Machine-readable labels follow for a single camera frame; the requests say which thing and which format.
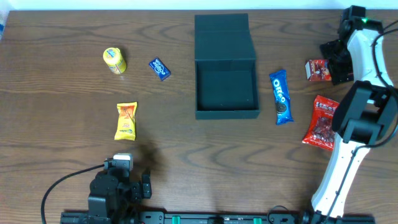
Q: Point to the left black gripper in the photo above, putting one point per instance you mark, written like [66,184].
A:
[136,190]

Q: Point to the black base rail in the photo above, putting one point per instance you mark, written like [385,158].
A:
[186,218]

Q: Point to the dark green open box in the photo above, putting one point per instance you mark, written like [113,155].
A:
[225,68]

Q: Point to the blue oreo cookie pack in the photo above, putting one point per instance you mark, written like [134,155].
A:
[281,96]

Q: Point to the blue eclipse mint box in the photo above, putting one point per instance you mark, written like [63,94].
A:
[159,68]

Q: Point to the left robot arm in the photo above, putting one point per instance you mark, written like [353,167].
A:
[113,196]

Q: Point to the red hacks sweets bag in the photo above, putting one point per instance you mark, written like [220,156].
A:
[320,132]

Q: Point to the yellow peanut butter snack packet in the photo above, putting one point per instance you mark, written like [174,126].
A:
[126,128]

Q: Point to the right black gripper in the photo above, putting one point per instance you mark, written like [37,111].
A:
[337,62]

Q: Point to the red hello panda box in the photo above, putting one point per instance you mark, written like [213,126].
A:
[317,70]

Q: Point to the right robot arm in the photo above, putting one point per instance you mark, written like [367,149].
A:
[366,117]

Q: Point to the yellow round candy container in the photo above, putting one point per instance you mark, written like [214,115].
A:
[114,60]

